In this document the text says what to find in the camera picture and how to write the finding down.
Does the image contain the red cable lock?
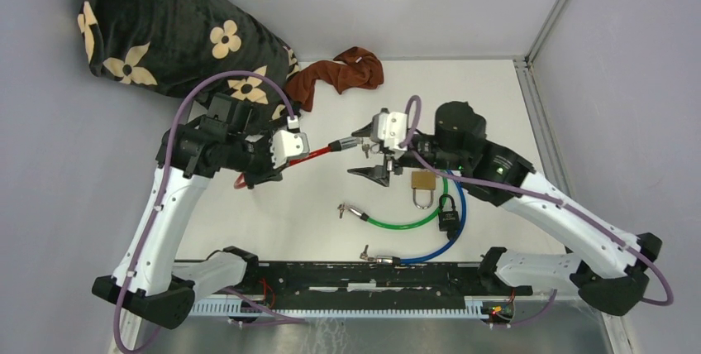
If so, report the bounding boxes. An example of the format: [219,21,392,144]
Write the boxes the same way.
[233,137,372,190]

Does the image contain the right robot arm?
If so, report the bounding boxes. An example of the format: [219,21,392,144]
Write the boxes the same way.
[353,97,662,316]

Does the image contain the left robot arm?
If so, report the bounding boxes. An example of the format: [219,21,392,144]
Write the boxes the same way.
[92,94,308,329]

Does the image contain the small brass padlock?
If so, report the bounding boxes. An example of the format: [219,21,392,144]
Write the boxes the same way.
[370,144,383,154]

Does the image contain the brown towel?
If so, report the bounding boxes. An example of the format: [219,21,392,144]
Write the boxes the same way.
[284,46,384,112]

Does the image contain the black padlock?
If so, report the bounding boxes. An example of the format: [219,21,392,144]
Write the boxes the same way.
[438,194,460,238]

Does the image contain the black floral plush blanket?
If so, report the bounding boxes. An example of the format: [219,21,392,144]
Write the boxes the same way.
[77,0,299,135]

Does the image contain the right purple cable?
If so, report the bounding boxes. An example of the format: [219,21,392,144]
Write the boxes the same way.
[402,94,675,308]

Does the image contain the purple cable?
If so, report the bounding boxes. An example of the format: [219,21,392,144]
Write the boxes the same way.
[402,94,675,308]
[112,70,299,354]

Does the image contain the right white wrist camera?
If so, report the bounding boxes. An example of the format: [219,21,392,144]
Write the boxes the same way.
[370,111,408,153]

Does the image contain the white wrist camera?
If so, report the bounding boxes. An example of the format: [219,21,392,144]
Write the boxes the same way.
[370,111,408,153]
[270,117,310,170]

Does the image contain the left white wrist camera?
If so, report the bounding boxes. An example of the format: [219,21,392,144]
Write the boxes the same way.
[270,117,310,170]

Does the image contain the green cable lock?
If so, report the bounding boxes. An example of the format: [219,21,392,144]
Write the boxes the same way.
[337,191,441,231]

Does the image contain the blue cable lock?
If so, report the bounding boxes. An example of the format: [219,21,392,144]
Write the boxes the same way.
[353,177,468,266]

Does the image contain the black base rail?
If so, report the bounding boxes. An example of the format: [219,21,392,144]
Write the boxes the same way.
[235,261,533,310]

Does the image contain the aluminium frame rail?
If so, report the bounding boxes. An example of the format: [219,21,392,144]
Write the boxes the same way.
[513,0,622,302]

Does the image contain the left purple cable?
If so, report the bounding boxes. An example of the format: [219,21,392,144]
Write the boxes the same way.
[112,70,299,354]

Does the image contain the white cable duct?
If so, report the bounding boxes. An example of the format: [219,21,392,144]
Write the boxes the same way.
[189,294,489,320]

